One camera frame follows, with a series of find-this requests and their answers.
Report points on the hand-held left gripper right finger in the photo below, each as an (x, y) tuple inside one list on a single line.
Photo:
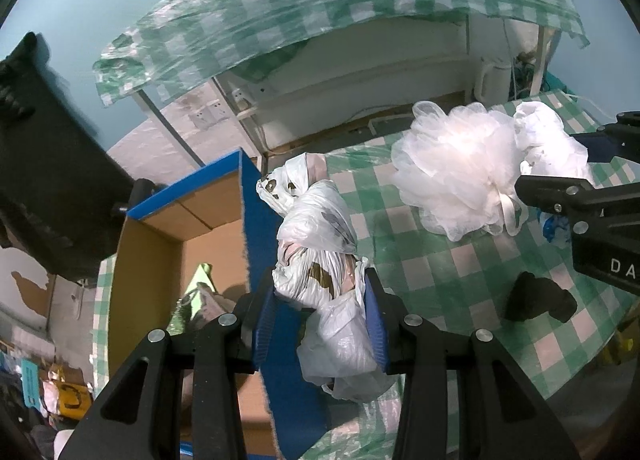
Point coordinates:
[(375, 320)]

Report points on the blue cardboard box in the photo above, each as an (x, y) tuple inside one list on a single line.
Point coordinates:
[(150, 290)]

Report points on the white plain plastic bag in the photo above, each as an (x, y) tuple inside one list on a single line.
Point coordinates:
[(545, 140)]

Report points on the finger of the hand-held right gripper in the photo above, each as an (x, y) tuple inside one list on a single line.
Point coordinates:
[(622, 140), (550, 190)]

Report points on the white printed plastic bag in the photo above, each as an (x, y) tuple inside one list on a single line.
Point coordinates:
[(320, 220)]

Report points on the white wall socket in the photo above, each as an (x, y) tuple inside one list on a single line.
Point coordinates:
[(245, 96), (207, 112)]

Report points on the white plastic canister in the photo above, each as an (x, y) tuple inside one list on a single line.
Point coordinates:
[(492, 80)]

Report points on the black soft cloth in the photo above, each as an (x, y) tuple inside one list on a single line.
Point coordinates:
[(537, 297)]

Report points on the blue white plastic wrapper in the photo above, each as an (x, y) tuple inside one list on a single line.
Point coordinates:
[(555, 231)]

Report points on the green checked tablecloth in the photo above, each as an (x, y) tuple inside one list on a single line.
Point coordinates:
[(450, 280)]

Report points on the yellow bag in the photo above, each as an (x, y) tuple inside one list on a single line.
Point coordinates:
[(70, 392)]

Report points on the white mesh bath loofah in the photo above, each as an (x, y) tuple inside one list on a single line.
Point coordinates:
[(450, 165)]

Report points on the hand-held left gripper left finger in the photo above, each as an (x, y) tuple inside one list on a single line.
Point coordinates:
[(262, 325)]

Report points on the teal paper card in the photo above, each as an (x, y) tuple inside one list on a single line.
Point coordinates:
[(30, 382)]

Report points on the light green cloth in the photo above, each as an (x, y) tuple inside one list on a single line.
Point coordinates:
[(202, 276)]

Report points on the metal table leg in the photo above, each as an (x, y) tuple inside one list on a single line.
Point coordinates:
[(542, 60), (170, 127)]

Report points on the white panel furniture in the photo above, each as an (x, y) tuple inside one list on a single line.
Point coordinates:
[(375, 70)]

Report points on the teal knitted fabric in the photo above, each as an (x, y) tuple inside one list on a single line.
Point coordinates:
[(556, 84)]

